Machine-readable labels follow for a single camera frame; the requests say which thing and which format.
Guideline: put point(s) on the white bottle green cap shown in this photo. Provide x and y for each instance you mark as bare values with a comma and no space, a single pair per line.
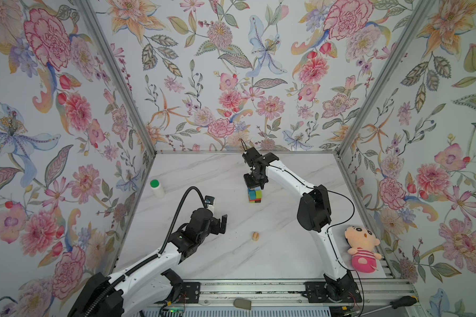
157,188

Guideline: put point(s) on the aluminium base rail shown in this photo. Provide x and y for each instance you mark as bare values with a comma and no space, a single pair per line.
286,292

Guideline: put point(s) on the black handled screwdriver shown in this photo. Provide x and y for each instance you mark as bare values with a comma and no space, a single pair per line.
396,303

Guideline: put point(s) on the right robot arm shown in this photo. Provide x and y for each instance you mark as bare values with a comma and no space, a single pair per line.
314,215

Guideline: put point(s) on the grey oval object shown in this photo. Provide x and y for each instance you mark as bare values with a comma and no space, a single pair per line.
243,304

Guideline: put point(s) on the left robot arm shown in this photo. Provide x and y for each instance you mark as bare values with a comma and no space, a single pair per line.
151,280

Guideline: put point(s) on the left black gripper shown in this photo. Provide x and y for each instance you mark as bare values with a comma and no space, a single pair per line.
218,229

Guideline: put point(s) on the pink plush doll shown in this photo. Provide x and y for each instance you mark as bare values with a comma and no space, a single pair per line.
362,248

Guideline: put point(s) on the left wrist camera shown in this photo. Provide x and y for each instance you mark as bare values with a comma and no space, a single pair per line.
210,203

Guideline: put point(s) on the teal cube block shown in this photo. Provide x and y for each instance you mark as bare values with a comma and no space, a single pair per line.
252,194

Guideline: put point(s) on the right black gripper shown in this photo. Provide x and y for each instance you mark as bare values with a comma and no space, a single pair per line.
246,177

